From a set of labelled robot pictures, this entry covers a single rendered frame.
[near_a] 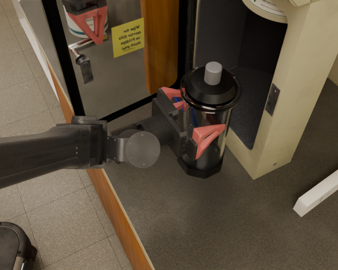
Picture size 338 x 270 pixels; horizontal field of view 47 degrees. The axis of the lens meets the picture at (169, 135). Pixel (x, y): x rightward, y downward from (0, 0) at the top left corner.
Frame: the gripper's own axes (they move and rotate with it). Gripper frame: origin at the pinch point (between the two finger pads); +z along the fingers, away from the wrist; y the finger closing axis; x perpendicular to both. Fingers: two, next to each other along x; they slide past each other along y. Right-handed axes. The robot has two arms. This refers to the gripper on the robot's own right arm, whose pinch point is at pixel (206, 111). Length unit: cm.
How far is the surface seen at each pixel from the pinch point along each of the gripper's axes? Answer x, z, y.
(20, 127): 119, -28, 127
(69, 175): 118, -15, 82
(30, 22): 24, -15, 79
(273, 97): -3.9, 10.4, -5.4
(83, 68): -1.5, -16.6, 20.2
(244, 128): 15.1, 14.7, 2.6
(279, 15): -16.0, 13.5, 1.6
